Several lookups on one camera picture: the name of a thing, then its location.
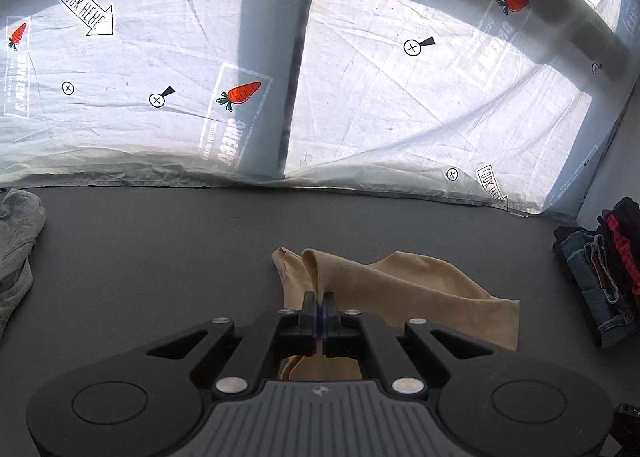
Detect red and black garment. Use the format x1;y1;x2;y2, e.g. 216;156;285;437
592;214;640;290

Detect blue denim jeans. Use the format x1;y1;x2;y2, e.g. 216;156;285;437
552;226;640;349

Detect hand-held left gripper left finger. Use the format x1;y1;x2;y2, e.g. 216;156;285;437
145;291;319;395

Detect grey hoodie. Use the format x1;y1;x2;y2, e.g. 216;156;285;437
0;188;47;338

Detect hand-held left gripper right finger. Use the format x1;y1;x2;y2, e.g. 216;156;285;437
321;291;496;395

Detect white printed backdrop sheet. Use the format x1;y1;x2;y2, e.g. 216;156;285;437
0;0;640;218

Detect beige long-sleeve garment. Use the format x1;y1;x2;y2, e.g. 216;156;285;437
271;247;520;383

